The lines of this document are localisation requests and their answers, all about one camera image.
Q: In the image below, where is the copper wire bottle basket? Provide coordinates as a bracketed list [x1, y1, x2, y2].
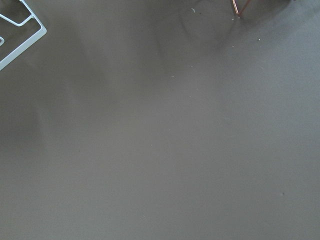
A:
[232, 0, 251, 17]

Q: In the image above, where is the white wire cup rack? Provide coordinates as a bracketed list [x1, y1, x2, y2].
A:
[0, 0, 47, 70]

